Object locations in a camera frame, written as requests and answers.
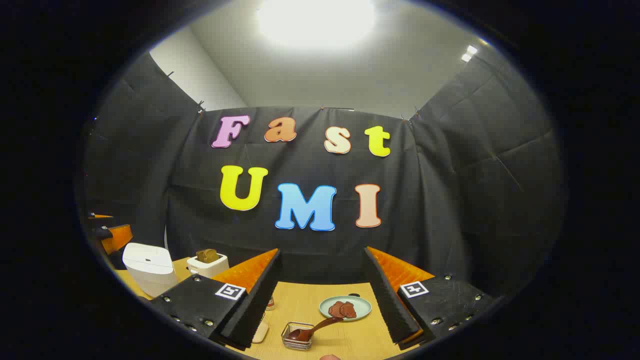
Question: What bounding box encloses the white rice cooker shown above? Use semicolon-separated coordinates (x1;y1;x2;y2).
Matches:
122;242;179;299

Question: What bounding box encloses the white toaster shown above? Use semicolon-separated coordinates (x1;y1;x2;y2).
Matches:
187;253;230;279

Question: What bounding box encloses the pale green plate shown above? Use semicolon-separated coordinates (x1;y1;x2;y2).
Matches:
319;295;372;322

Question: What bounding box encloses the dark wooden spoon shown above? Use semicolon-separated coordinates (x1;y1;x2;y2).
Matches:
289;316;345;343

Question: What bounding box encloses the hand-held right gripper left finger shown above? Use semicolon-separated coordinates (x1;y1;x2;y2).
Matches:
150;248;282;351

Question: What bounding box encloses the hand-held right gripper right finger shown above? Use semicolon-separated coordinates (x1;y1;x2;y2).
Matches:
363;246;496;351

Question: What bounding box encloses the large ceiling light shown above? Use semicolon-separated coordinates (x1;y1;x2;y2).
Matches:
257;0;376;48

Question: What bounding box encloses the black backdrop cloth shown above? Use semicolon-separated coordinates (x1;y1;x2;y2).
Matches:
82;50;568;301

